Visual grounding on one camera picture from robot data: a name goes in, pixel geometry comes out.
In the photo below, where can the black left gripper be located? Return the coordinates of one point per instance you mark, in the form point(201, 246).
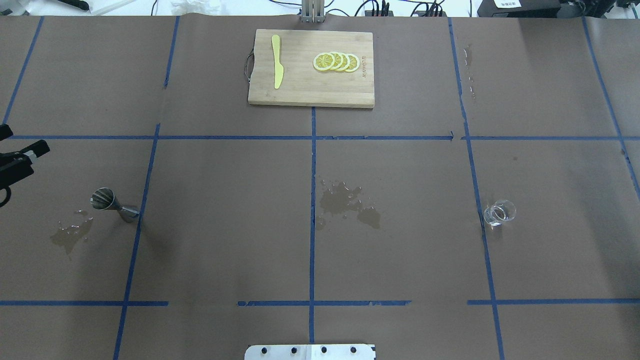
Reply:
point(15, 162)

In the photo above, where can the steel jigger measuring cup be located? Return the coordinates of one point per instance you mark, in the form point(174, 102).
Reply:
point(104, 199)

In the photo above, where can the crumpled white tissue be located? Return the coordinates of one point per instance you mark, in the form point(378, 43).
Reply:
point(203, 7)

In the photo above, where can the yellow plastic knife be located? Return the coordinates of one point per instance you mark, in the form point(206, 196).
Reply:
point(276, 44)

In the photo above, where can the bamboo cutting board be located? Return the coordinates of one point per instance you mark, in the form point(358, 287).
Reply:
point(302, 84)

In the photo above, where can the lemon slice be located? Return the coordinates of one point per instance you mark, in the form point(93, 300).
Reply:
point(346, 61)
point(354, 63)
point(337, 60)
point(323, 61)

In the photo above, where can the black box with label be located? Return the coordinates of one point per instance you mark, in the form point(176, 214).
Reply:
point(519, 8)

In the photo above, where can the black handle tool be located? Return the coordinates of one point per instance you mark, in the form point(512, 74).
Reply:
point(78, 4)

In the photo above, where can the aluminium frame post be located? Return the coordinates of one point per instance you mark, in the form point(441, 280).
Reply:
point(313, 11)

